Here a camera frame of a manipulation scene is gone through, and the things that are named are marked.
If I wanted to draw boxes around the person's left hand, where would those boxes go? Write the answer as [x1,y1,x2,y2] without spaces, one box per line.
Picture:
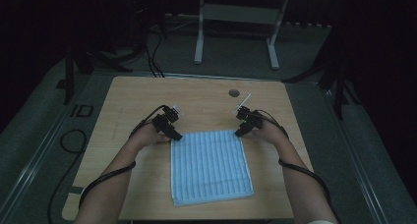
[130,120,172,150]

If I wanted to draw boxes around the white metal desk frame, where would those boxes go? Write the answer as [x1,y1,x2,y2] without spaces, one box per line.
[194,0,291,71]

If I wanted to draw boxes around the dark equipment tower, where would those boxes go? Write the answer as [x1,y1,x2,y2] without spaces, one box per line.
[129,0,168,56]

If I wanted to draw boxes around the light blue striped towel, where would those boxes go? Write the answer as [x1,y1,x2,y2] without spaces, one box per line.
[169,129,255,207]

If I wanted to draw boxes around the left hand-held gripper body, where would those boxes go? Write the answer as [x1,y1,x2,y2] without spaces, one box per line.
[151,104,182,134]

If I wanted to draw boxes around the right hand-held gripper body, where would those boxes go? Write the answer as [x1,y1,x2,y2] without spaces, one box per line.
[233,92,265,133]

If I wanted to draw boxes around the bundle of black cables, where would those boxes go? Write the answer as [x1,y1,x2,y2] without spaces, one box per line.
[144,28,166,79]

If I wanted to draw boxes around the black floor stand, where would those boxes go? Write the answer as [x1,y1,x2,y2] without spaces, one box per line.
[281,36,362,121]
[63,43,133,106]

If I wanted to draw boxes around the person's right hand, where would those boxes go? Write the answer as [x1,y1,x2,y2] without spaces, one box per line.
[245,118,290,148]

